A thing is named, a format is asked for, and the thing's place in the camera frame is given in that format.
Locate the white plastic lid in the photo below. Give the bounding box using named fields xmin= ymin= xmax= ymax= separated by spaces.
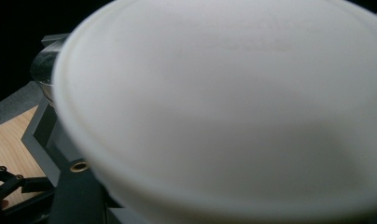
xmin=51 ymin=0 xmax=377 ymax=224

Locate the dark round bowl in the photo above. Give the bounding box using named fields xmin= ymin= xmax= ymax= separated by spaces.
xmin=29 ymin=39 xmax=66 ymax=108

